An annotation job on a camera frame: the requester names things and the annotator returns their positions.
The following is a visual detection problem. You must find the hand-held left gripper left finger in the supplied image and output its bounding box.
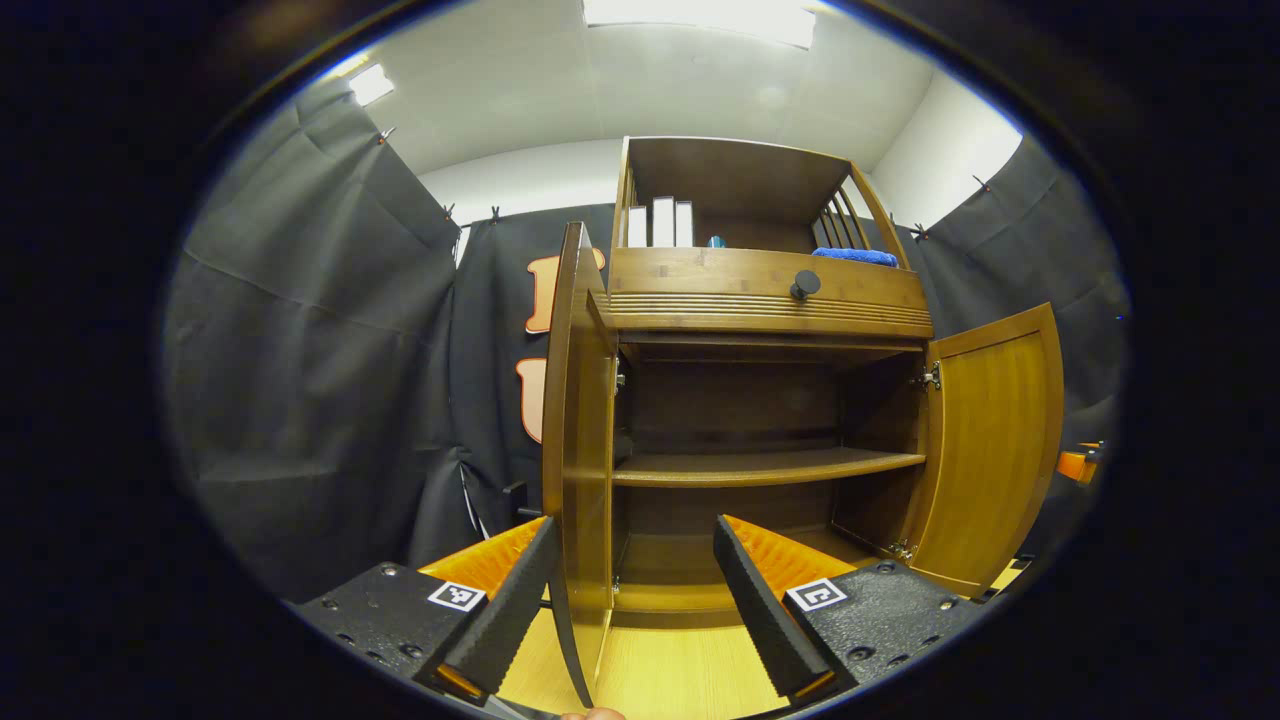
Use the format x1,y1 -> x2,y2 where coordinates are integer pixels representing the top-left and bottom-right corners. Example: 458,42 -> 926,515
285,515 -> 561,708

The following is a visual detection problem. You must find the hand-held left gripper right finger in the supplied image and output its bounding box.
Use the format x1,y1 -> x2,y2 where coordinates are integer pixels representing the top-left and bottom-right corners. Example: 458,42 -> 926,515
712,514 -> 1001,711

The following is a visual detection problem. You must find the wooden double-door shoe cabinet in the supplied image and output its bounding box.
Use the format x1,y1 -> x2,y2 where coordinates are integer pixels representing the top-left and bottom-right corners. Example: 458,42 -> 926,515
585,135 -> 936,616

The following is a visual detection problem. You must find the blue folded cloth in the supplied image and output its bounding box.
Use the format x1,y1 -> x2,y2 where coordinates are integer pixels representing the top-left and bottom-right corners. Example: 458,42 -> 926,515
812,247 -> 900,268

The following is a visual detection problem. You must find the black backdrop cloth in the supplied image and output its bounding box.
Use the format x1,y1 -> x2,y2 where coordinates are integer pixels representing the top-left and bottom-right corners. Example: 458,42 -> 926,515
165,75 -> 1131,601

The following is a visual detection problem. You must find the small ceiling light panel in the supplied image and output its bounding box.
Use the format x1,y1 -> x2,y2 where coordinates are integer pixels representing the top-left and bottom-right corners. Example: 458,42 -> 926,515
345,63 -> 396,108

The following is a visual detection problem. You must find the large ceiling light panel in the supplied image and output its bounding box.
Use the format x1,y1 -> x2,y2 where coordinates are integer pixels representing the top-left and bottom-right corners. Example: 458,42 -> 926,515
582,0 -> 816,49

